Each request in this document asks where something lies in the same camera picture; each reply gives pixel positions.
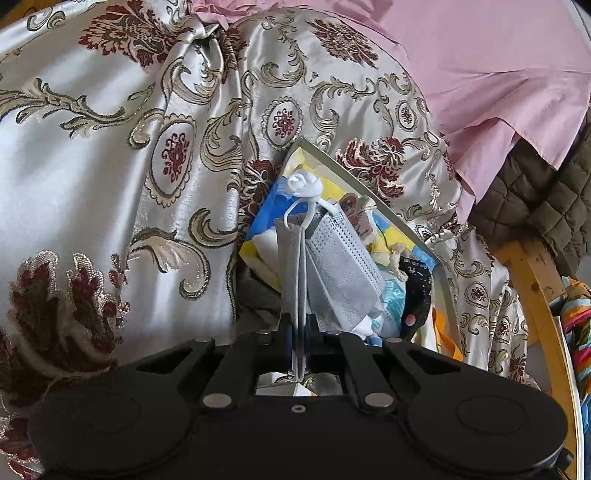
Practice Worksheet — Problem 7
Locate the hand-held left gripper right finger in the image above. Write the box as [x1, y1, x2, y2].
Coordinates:
[305, 314, 466, 414]

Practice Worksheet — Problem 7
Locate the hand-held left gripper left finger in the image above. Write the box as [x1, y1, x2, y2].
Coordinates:
[135, 320, 295, 413]

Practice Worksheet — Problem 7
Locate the grey face mask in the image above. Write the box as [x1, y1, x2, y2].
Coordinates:
[274, 168, 387, 384]

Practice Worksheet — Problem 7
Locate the blue white mask packet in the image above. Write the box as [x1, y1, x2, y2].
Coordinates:
[376, 272, 409, 333]

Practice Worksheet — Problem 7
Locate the cartoon print tray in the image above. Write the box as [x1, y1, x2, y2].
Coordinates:
[238, 136, 448, 342]

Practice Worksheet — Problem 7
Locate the dark grey cloth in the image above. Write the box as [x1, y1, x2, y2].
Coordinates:
[238, 272, 283, 324]

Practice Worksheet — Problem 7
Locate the white cloth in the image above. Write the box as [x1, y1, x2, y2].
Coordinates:
[240, 226, 284, 291]

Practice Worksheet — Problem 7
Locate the black printed cloth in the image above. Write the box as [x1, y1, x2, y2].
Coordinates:
[399, 258, 435, 340]

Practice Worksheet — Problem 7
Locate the white orange box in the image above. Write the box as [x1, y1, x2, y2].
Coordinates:
[431, 305, 467, 365]

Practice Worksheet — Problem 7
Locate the floral satin blanket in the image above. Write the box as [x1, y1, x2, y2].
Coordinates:
[0, 0, 541, 480]

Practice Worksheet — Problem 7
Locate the colourful patterned cloth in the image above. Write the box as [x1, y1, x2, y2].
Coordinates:
[556, 274, 591, 393]

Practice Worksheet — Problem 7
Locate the brown quilted jacket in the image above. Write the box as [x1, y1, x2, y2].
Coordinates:
[468, 134, 591, 278]

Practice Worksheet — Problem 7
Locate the pink sheet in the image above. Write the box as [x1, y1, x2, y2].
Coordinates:
[189, 0, 591, 217]

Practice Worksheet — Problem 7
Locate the wooden bed frame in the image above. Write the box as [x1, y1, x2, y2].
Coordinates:
[489, 235, 583, 444]

